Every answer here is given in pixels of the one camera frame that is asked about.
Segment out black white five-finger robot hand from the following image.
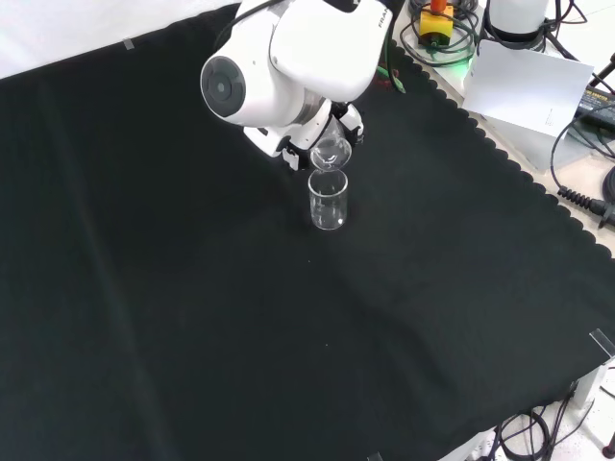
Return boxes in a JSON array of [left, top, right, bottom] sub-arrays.
[[242, 99, 366, 172]]

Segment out clear glass beaker with graduations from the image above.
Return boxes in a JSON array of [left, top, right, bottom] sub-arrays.
[[309, 117, 354, 172]]

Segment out black bench cloth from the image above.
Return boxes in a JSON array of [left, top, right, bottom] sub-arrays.
[[0, 2, 615, 461]]

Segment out yellow stop button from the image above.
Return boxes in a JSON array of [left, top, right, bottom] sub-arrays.
[[418, 0, 455, 50]]

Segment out pale board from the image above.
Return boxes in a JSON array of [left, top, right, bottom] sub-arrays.
[[462, 38, 596, 175]]

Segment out black power adapter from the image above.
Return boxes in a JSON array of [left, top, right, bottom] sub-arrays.
[[575, 81, 615, 129]]

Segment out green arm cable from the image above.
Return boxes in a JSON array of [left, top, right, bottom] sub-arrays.
[[375, 28, 408, 95]]

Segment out green cable loop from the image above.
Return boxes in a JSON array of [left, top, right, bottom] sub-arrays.
[[397, 12, 483, 67]]

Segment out black cable with ribbed plug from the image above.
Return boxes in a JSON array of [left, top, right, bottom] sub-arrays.
[[549, 112, 615, 228]]

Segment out black floor cable bundle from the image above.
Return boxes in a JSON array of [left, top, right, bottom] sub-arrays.
[[493, 405, 615, 461]]

